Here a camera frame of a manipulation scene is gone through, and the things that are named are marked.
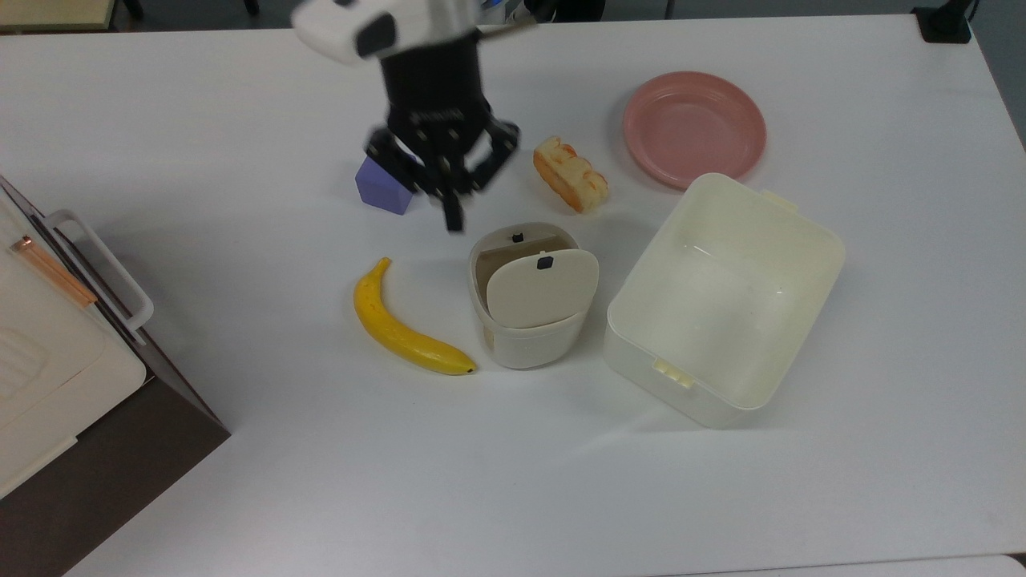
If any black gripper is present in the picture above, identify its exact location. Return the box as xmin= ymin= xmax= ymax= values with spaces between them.
xmin=364 ymin=29 xmax=523 ymax=234

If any cream trash can lid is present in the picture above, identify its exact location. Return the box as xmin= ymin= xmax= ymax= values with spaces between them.
xmin=486 ymin=248 xmax=601 ymax=330

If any cream mini trash can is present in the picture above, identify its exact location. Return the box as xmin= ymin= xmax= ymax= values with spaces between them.
xmin=468 ymin=222 xmax=601 ymax=370

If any purple toy block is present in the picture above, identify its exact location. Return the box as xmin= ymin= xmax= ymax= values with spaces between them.
xmin=355 ymin=155 xmax=417 ymax=216

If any toy bread slice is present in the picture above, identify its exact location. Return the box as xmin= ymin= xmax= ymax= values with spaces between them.
xmin=533 ymin=135 xmax=610 ymax=215

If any yellow toy banana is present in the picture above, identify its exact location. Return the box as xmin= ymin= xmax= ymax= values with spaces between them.
xmin=353 ymin=257 xmax=479 ymax=376

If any pink plastic plate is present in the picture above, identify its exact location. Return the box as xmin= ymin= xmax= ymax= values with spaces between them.
xmin=623 ymin=71 xmax=767 ymax=191

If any cream plastic storage box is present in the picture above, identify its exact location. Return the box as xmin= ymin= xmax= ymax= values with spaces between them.
xmin=603 ymin=172 xmax=846 ymax=430

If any wooden side table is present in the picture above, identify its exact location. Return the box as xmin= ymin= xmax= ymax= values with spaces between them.
xmin=0 ymin=0 xmax=118 ymax=34

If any cream toy oven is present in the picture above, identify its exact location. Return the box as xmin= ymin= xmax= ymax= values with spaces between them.
xmin=0 ymin=173 xmax=233 ymax=577

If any black table clamp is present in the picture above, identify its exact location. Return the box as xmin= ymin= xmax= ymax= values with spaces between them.
xmin=912 ymin=0 xmax=980 ymax=45

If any white oven door handle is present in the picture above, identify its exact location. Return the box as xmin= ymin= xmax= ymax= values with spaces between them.
xmin=43 ymin=209 xmax=155 ymax=334

